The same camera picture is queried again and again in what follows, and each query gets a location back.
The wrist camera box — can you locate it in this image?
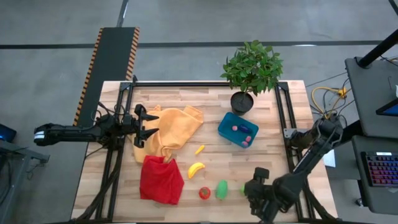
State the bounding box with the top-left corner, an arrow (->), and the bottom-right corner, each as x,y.
121,113 -> 137,127
254,167 -> 271,185

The potted green bonsai plant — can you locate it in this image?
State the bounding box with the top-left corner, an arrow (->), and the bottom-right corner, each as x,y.
220,39 -> 284,116

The tablet with blue screen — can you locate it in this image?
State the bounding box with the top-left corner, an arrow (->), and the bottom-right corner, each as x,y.
375,98 -> 398,118

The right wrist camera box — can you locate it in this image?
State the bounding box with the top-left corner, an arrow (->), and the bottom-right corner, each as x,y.
254,167 -> 271,185

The green toy cucumber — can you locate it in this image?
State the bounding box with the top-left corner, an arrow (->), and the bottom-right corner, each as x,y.
215,179 -> 229,201

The white paper sheet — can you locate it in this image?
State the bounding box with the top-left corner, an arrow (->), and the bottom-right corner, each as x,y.
323,149 -> 337,168

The orange cloth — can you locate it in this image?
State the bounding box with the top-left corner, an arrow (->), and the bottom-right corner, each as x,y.
132,105 -> 205,164

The black aluminium table frame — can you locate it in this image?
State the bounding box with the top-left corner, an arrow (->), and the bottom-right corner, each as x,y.
74,76 -> 336,223

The teal plastic tupperware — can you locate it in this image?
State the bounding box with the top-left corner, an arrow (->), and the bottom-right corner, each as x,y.
217,111 -> 260,149

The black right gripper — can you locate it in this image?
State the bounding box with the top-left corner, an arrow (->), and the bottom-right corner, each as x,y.
244,179 -> 282,223

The grey desk with pole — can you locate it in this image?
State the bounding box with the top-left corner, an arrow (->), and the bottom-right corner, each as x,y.
345,29 -> 398,139

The backlit keyboard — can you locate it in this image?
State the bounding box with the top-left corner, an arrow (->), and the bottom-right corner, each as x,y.
360,151 -> 398,188

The yellow cable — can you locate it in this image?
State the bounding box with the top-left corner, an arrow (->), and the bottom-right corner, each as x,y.
311,86 -> 349,119

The red toy tomato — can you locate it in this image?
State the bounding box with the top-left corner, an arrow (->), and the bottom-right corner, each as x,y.
198,186 -> 212,200

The grey metal stand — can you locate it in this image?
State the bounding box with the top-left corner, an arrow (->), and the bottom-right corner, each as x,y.
0,139 -> 50,200

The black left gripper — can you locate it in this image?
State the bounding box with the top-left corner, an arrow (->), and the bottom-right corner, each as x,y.
119,104 -> 160,149

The blue-lit black device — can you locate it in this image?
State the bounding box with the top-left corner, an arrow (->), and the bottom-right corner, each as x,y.
0,123 -> 17,144

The yellow toy banana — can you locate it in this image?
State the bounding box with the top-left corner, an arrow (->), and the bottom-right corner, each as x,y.
187,162 -> 206,180

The red cloth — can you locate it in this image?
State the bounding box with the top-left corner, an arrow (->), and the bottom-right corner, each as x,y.
139,154 -> 185,206

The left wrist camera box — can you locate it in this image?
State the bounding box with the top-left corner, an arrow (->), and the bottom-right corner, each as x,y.
121,113 -> 137,127

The grey desk with keyboard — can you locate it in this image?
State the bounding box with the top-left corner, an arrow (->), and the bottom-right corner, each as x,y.
351,135 -> 398,216

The black hazard-striped floor mat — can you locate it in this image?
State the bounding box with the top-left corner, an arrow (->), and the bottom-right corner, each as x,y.
73,27 -> 141,127

